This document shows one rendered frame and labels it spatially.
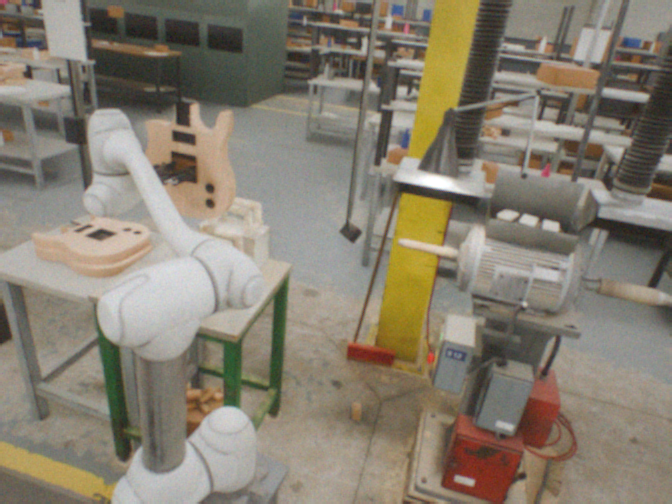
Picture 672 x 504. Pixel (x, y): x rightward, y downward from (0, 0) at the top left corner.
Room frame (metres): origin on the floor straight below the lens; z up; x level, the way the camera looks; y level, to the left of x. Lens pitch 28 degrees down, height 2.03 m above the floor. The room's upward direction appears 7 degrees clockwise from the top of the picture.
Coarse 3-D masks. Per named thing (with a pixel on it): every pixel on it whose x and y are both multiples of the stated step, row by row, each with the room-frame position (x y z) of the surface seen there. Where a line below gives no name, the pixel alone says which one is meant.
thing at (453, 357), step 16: (448, 320) 1.35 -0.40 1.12; (464, 320) 1.37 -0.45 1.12; (448, 336) 1.27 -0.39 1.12; (464, 336) 1.28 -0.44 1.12; (448, 352) 1.24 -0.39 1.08; (464, 352) 1.23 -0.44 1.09; (448, 368) 1.24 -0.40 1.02; (464, 368) 1.23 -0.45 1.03; (480, 368) 1.36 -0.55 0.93; (432, 384) 1.25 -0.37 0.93; (448, 384) 1.23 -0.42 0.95
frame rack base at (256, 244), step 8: (200, 224) 1.89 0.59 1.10; (208, 224) 1.89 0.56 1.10; (224, 224) 1.91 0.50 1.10; (232, 224) 1.92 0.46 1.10; (240, 224) 1.93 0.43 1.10; (240, 232) 1.85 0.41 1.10; (256, 232) 1.87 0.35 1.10; (264, 232) 1.89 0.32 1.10; (232, 240) 1.83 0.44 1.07; (248, 240) 1.81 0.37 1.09; (256, 240) 1.82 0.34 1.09; (264, 240) 1.90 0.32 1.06; (248, 248) 1.81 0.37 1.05; (256, 248) 1.83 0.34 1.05; (264, 248) 1.90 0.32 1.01; (256, 256) 1.83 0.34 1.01; (264, 256) 1.90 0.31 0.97; (256, 264) 1.83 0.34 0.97
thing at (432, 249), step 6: (408, 240) 1.63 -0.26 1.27; (408, 246) 1.61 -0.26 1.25; (414, 246) 1.61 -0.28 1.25; (420, 246) 1.60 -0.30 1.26; (426, 246) 1.60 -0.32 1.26; (432, 246) 1.60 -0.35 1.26; (438, 246) 1.61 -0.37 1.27; (426, 252) 1.60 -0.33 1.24; (432, 252) 1.59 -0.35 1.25; (438, 252) 1.59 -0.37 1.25; (444, 252) 1.58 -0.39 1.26; (450, 252) 1.58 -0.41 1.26
